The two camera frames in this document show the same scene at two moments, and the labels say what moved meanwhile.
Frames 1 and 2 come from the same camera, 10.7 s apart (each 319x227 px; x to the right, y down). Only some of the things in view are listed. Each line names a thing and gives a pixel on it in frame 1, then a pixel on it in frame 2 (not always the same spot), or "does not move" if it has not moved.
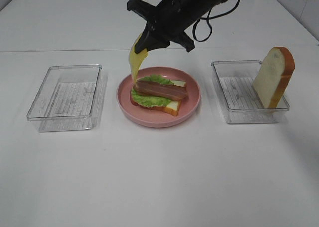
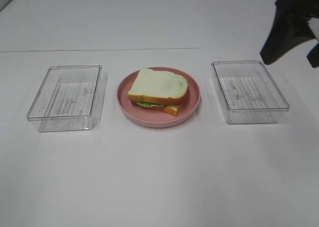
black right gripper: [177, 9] → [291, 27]
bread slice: [173, 107] does not move
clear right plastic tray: [234, 80] does not move
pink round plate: [154, 117] does not move
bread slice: [273, 79] → [157, 87]
